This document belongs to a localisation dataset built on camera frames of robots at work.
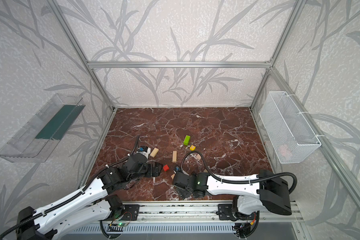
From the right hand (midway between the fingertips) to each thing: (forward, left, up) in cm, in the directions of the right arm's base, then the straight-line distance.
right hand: (184, 179), depth 79 cm
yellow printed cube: (+21, -5, -5) cm, 22 cm away
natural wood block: (+3, +7, -4) cm, 9 cm away
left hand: (+6, +13, +8) cm, 16 cm away
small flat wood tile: (+15, -8, -5) cm, 18 cm away
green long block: (+27, -1, -4) cm, 27 cm away
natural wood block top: (+15, +7, -4) cm, 17 cm away
